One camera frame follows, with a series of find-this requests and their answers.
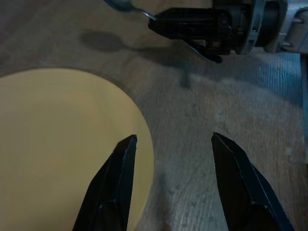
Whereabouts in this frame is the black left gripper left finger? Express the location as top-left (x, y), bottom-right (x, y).
top-left (72, 134), bottom-right (138, 231)

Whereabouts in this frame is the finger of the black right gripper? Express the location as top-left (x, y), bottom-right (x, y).
top-left (147, 20), bottom-right (218, 41)
top-left (154, 7), bottom-right (220, 25)

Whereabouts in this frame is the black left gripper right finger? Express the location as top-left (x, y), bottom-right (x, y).
top-left (211, 132), bottom-right (295, 231)

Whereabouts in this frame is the silver metal spoon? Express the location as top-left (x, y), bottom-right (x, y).
top-left (103, 0), bottom-right (217, 62)

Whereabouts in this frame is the yellow round plate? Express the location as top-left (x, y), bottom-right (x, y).
top-left (0, 68), bottom-right (155, 231)

